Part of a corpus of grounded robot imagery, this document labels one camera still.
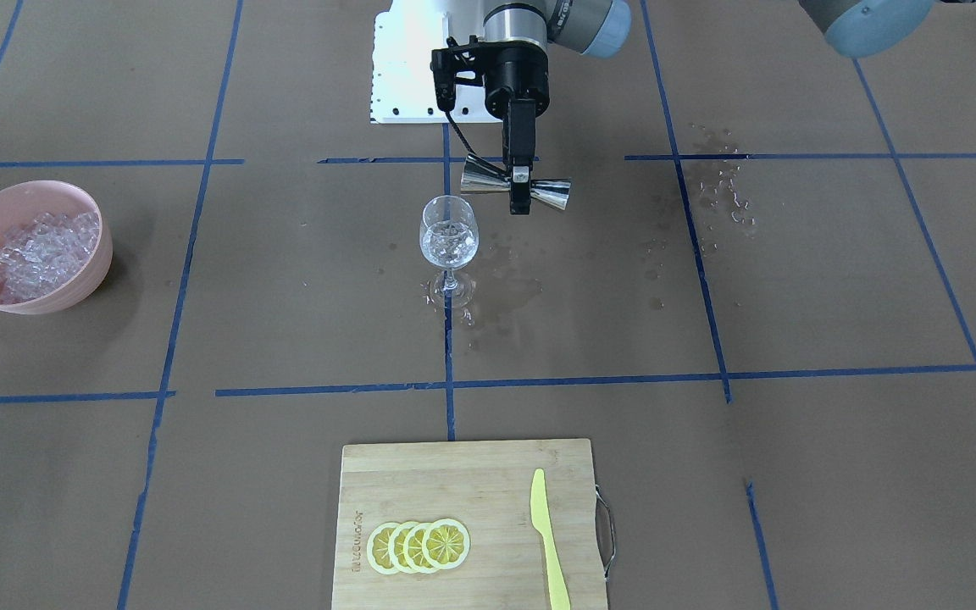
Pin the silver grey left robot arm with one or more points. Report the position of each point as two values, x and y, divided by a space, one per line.
598 29

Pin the lemon slice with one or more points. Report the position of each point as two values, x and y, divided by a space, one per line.
379 554
446 544
395 547
413 549

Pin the bamboo cutting board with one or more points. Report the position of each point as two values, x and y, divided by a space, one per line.
485 485

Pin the back lemon slice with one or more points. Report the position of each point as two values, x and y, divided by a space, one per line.
446 544

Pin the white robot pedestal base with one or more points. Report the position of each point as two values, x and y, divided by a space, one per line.
403 86

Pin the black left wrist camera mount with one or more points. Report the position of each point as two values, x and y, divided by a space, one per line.
455 65

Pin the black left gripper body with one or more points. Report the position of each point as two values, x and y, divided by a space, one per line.
518 76

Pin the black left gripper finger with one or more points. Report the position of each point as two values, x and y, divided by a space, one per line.
519 188
518 133

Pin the yellow plastic knife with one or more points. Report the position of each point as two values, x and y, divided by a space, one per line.
540 518

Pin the steel double jigger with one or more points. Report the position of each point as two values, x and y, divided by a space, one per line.
483 177

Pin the pink plastic bowl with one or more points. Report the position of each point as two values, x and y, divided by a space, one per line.
21 203

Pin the pile of clear ice cubes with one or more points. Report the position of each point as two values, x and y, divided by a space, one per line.
39 257

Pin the clear wine glass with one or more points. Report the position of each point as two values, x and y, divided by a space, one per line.
449 240

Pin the front lemon slice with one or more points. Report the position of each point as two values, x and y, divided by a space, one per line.
379 554

